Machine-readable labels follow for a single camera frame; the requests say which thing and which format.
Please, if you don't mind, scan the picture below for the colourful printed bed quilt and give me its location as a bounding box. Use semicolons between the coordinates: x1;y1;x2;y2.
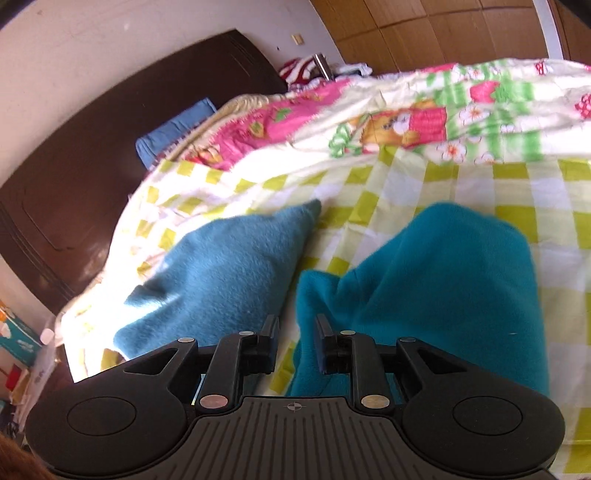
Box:
55;58;591;480

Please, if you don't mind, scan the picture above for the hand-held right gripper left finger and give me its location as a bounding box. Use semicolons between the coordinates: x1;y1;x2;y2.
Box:
122;315;281;413

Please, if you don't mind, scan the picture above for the teal fleece zip jacket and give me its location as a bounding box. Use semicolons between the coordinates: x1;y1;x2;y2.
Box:
290;202;551;400

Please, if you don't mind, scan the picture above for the red white striped cloth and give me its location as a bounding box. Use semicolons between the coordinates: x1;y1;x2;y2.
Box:
278;55;334;87

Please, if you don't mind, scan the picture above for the slate blue fleece garment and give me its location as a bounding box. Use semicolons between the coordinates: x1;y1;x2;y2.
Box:
114;199;323;366

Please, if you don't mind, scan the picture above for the teal cardboard box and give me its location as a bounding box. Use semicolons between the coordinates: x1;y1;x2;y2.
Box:
0;299;44;367

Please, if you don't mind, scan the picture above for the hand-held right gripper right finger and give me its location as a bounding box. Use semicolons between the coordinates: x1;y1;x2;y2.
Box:
315;314;463;411

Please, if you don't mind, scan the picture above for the person's brown hair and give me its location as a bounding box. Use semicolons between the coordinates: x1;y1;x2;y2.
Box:
0;431;54;480

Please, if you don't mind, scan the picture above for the dark brown wooden headboard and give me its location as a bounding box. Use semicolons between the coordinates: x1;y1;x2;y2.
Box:
0;29;290;315

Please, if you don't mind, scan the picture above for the blue folded cloth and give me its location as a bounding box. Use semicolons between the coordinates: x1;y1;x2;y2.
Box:
135;98;218;171

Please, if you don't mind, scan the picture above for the wooden door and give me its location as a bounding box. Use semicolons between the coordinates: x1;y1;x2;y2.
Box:
553;0;591;64

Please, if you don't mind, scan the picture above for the wooden wardrobe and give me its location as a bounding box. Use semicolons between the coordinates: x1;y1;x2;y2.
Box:
311;0;553;77

